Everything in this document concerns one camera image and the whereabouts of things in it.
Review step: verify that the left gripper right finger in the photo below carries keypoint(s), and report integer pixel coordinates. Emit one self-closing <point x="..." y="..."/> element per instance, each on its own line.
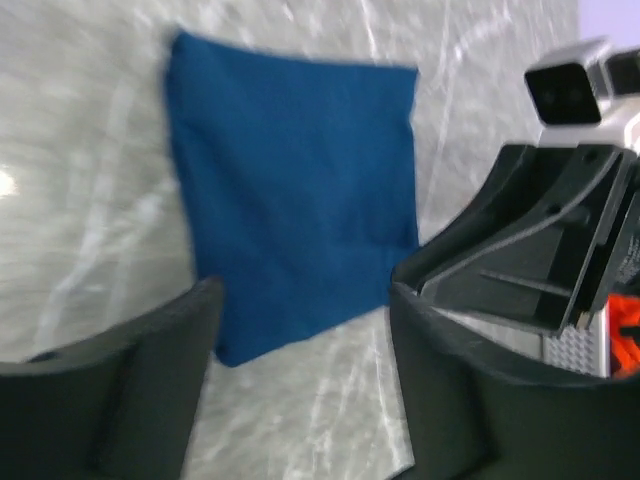
<point x="478" y="410"/>

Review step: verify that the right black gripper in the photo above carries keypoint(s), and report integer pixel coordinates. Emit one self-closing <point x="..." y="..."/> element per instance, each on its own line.
<point x="550" y="235"/>

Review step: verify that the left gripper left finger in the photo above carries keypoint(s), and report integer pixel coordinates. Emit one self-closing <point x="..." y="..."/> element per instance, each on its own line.
<point x="118" y="405"/>

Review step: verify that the blue t shirt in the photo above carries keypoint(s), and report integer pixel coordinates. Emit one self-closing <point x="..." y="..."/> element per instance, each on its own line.
<point x="298" y="182"/>

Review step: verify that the orange t shirt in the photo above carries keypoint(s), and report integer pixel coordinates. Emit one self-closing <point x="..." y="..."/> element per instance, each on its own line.
<point x="623" y="313"/>

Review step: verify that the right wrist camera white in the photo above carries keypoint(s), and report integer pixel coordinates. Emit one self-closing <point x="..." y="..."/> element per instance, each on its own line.
<point x="587" y="93"/>

